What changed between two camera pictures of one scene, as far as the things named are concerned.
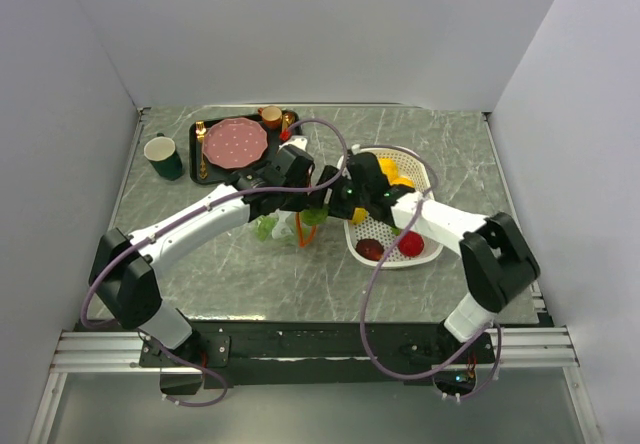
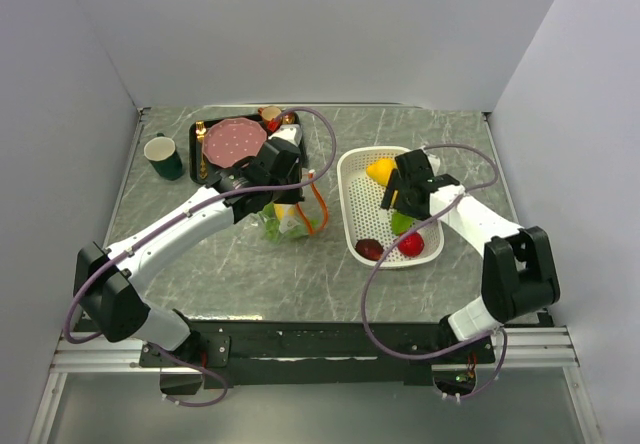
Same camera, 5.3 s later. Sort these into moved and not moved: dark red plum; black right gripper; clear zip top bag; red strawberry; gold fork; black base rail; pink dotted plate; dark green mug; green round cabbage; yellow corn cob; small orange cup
Moved: clear zip top bag; yellow corn cob; black right gripper; green round cabbage
Not moved: pink dotted plate; dark green mug; gold fork; black base rail; dark red plum; red strawberry; small orange cup
